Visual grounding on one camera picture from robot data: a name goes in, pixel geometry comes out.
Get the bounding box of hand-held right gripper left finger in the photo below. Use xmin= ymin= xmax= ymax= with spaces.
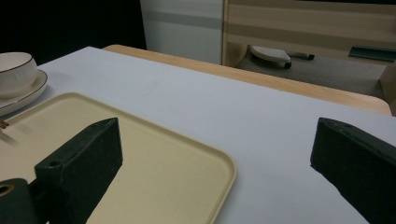
xmin=34 ymin=117 xmax=124 ymax=224

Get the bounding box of beige plastic tray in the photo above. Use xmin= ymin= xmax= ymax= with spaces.
xmin=0 ymin=91 xmax=237 ymax=224

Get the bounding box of white plate with dark rim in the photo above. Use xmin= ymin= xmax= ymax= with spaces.
xmin=0 ymin=68 xmax=49 ymax=118

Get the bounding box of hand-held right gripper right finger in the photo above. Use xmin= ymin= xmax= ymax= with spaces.
xmin=309 ymin=117 xmax=396 ymax=224

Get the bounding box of white cabinet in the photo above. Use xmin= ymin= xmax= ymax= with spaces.
xmin=139 ymin=0 xmax=225 ymax=65

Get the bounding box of dark green flat box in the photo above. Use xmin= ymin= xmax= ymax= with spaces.
xmin=347 ymin=45 xmax=396 ymax=63

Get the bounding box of white table mat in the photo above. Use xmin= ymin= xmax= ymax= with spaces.
xmin=0 ymin=46 xmax=396 ymax=224

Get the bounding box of white bowl with dark rim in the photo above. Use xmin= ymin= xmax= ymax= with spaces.
xmin=0 ymin=51 xmax=39 ymax=99

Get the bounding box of wooden striped cabinet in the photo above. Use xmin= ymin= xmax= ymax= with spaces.
xmin=221 ymin=0 xmax=396 ymax=67

